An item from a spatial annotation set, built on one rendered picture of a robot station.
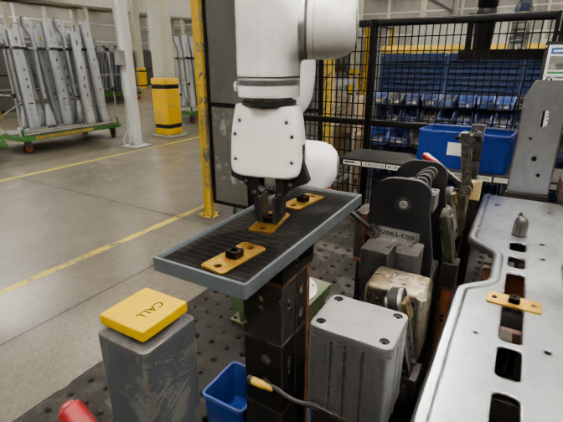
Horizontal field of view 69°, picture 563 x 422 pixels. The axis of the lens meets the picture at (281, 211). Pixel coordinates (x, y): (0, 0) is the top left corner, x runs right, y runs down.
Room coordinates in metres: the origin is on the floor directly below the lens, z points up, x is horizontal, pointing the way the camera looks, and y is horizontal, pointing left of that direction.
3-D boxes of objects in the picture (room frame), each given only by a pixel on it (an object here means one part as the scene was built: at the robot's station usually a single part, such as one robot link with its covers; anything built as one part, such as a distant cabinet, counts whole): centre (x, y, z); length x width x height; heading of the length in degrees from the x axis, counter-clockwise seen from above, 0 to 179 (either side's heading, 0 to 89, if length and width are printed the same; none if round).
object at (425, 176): (0.80, -0.27, 0.94); 0.18 x 0.13 x 0.49; 150
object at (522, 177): (1.23, -0.77, 1.17); 0.12 x 0.01 x 0.34; 60
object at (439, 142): (1.49, -0.67, 1.10); 0.30 x 0.17 x 0.13; 55
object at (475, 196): (1.14, -0.56, 0.88); 0.04 x 0.04 x 0.36; 60
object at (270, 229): (0.58, 0.02, 1.17); 0.08 x 0.04 x 0.01; 160
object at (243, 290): (0.58, 0.01, 1.16); 0.37 x 0.14 x 0.02; 150
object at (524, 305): (0.61, -0.40, 1.01); 0.08 x 0.04 x 0.01; 60
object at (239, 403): (0.65, 0.09, 0.74); 0.11 x 0.10 x 0.09; 150
